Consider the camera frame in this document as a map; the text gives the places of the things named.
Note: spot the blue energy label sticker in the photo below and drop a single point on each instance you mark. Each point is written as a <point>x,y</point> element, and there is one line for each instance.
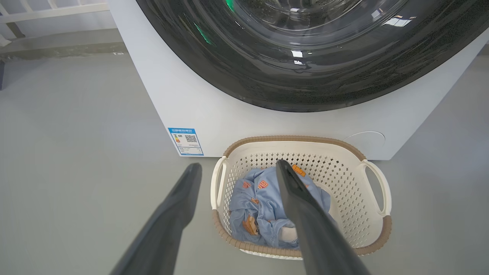
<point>185,141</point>

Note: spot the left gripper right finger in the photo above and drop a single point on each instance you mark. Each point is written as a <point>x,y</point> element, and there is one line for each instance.
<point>317,236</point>

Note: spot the white washing machine body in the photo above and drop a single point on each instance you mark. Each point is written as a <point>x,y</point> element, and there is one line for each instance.
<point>229,122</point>

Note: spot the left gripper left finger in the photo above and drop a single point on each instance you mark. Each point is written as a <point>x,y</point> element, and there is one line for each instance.
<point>164,229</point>

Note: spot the white railing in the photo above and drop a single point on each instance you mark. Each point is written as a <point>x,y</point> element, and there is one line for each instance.
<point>57,13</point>

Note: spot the cream perforated laundry basket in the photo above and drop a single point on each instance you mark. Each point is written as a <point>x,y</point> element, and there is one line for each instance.
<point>344,183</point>

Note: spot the blue orange patterned clothes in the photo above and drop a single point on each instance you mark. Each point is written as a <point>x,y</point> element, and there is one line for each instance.
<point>263,202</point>

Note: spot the black glass washing machine door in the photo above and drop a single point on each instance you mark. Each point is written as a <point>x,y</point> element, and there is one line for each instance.
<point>305,84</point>

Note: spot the round white filter cover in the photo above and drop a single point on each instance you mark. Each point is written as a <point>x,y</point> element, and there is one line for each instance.
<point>366,143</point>

